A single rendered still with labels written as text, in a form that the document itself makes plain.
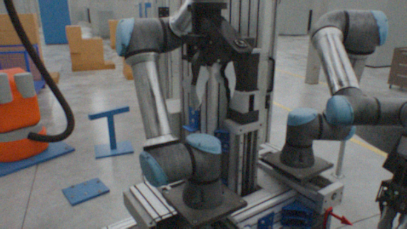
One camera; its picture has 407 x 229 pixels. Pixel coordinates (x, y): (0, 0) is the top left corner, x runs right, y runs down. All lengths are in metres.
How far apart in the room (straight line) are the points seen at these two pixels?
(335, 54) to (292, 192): 0.63
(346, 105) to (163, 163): 0.52
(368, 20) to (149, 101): 0.74
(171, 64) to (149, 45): 1.14
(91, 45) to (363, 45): 8.69
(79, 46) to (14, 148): 5.81
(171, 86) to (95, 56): 7.42
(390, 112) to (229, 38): 0.46
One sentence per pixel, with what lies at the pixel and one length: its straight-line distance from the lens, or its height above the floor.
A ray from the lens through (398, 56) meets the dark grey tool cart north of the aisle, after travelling 7.72.
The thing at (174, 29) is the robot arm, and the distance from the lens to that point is 0.99.
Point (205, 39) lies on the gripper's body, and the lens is 0.59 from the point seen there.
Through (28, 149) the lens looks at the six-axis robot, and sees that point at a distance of 4.02.
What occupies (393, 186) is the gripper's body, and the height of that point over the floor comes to 1.30.
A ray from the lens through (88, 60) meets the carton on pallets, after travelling 9.46.
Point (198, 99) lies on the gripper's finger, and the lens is 0.60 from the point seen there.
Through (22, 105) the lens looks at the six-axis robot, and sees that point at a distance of 3.94.
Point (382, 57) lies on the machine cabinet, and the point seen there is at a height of 0.32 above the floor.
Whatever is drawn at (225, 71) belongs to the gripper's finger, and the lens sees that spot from 0.63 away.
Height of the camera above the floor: 1.67
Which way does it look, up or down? 19 degrees down
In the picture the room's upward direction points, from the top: straight up
